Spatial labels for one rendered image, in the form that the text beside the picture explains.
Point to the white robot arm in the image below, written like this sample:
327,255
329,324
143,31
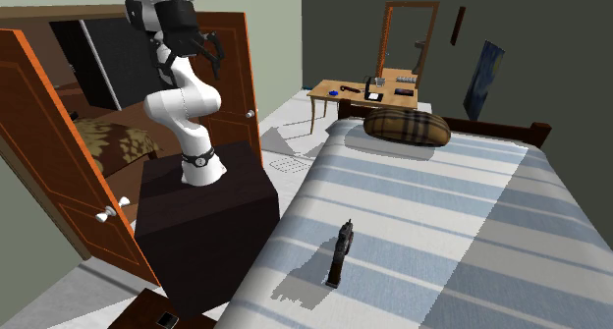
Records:
184,105

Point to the brown plaid pillow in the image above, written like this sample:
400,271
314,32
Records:
407,126

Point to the wooden framed mirror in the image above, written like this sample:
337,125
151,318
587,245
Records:
407,40

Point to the blue white striped bed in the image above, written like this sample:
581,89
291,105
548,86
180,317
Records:
431,222

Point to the small dark wall picture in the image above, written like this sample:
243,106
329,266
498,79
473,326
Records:
458,25

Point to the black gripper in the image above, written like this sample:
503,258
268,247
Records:
182,26

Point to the black handheld radio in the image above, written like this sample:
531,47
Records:
339,256

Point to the dark wooden nightstand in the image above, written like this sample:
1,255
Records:
139,313

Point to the light wooden desk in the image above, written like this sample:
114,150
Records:
352,97

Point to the dark robot stand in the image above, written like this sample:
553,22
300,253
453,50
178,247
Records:
206,232

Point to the bed with leaf patterned blanket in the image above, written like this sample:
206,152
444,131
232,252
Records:
112,143

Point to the black phone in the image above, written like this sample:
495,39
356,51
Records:
167,320

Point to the brown door with white knob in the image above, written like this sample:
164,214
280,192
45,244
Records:
52,165
234,88

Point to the blue wall picture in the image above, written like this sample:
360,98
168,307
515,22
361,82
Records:
483,79

